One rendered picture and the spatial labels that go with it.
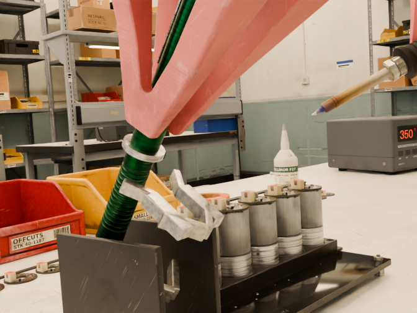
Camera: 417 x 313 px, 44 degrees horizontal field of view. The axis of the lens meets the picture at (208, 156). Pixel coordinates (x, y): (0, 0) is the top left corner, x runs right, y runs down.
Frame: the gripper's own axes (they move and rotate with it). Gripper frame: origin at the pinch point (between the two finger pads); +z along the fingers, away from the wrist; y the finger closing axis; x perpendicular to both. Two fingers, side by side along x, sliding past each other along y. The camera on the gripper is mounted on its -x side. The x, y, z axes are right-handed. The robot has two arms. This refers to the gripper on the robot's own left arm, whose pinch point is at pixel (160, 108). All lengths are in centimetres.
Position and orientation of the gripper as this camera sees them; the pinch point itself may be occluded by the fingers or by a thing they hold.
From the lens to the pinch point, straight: 18.3
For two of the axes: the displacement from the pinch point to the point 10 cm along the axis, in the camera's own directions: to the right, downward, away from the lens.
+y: -6.0, 1.1, -7.9
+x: 7.2, 5.1, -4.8
